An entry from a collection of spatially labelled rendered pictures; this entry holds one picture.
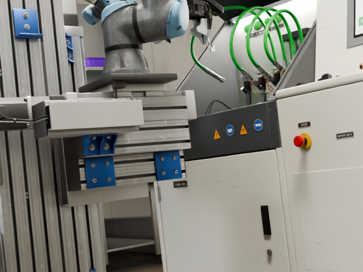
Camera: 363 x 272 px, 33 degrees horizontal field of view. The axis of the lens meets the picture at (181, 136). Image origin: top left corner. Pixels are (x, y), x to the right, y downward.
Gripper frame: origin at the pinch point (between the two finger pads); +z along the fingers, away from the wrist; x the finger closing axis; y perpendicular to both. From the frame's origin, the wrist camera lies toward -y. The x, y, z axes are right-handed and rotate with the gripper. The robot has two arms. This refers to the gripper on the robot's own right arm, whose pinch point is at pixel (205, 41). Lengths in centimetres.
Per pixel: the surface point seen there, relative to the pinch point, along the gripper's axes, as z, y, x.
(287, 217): 66, -3, 26
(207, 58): -4, -39, -39
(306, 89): 25.4, -2.6, 40.0
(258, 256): 79, -3, 11
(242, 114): 29.1, -2.6, 11.5
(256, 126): 34.0, -2.6, 17.7
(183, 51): -61, -204, -233
